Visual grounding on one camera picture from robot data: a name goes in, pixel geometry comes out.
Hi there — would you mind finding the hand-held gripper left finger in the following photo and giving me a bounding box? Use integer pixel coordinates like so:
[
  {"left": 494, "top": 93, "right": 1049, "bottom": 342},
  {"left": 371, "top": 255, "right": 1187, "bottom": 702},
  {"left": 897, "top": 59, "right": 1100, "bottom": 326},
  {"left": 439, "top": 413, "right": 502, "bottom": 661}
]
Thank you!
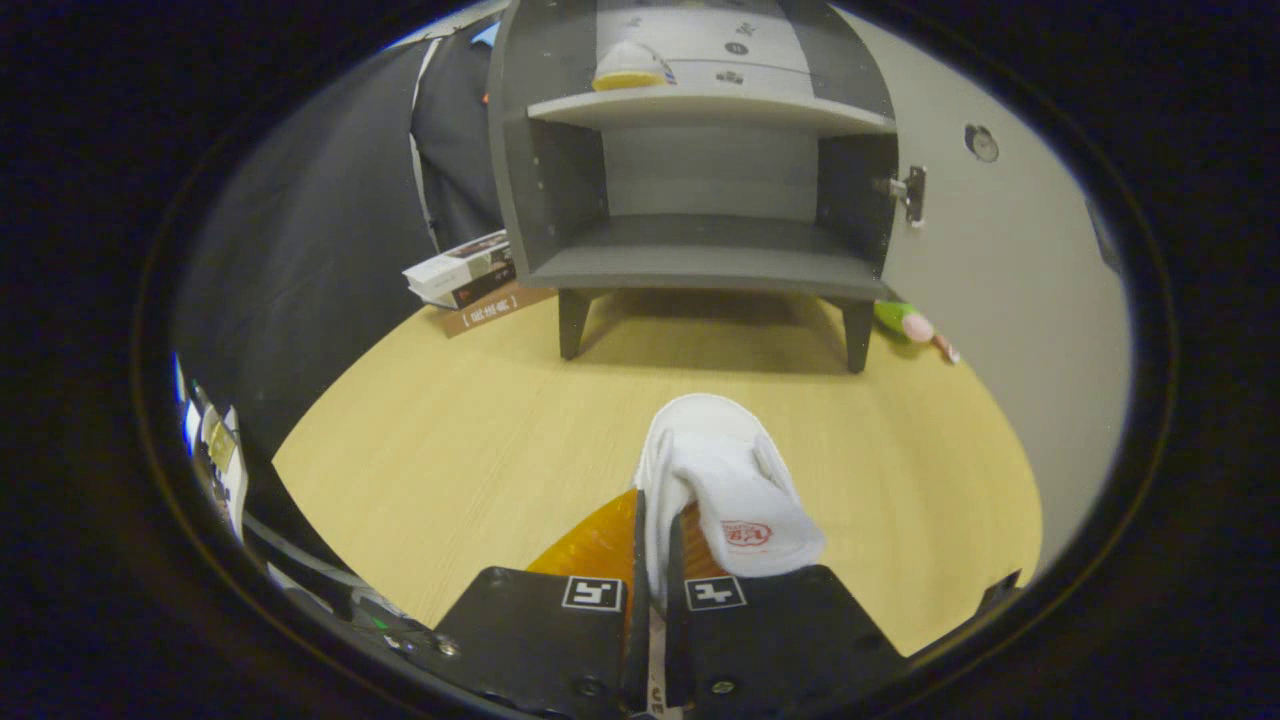
[{"left": 432, "top": 488, "right": 648, "bottom": 720}]

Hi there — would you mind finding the stack of books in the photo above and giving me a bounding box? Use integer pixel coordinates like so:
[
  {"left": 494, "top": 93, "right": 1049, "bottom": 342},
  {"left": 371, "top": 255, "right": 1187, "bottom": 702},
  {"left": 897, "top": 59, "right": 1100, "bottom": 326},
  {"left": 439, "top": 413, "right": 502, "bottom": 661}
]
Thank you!
[{"left": 402, "top": 230, "right": 557, "bottom": 339}]

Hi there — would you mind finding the black backdrop cloth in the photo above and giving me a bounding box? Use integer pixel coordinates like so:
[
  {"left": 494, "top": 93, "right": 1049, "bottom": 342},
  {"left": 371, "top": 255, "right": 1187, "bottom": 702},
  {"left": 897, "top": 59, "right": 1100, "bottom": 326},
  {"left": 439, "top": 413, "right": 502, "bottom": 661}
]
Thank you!
[{"left": 175, "top": 20, "right": 506, "bottom": 521}]

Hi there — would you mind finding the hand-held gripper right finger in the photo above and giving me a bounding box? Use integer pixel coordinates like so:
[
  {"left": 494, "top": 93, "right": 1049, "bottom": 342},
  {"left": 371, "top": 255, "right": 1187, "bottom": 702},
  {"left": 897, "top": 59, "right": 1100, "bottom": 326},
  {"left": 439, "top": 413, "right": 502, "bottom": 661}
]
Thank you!
[{"left": 665, "top": 503, "right": 911, "bottom": 716}]

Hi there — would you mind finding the white shoe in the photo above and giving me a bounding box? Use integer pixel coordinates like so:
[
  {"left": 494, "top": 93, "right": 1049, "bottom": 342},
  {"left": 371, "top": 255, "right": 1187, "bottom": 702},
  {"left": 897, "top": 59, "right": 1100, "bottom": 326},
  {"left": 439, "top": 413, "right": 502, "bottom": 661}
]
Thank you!
[
  {"left": 592, "top": 40, "right": 677, "bottom": 93},
  {"left": 633, "top": 393, "right": 828, "bottom": 720}
]

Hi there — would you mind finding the green and pink plush toy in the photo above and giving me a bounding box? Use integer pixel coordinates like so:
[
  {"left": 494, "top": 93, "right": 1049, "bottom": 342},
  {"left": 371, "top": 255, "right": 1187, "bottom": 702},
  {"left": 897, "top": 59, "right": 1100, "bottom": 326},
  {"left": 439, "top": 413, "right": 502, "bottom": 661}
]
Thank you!
[{"left": 873, "top": 300, "right": 961, "bottom": 365}]

